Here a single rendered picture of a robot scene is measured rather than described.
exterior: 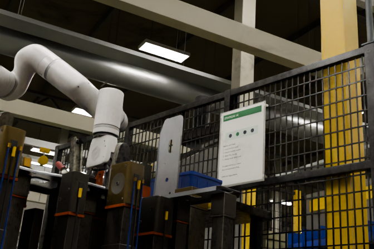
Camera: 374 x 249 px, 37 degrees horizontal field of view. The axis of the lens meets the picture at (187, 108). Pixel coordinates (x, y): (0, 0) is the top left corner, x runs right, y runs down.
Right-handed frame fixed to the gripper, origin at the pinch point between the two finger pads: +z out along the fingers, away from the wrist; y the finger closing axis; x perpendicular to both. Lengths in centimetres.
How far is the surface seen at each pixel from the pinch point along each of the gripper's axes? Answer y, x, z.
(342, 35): 52, 58, -61
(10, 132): 22.1, -42.0, 0.1
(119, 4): -212, 143, -225
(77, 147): -15.8, 0.3, -15.3
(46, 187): -6.4, -14.1, 3.3
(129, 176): 24.8, -7.8, 2.9
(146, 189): -13.6, 30.0, -7.2
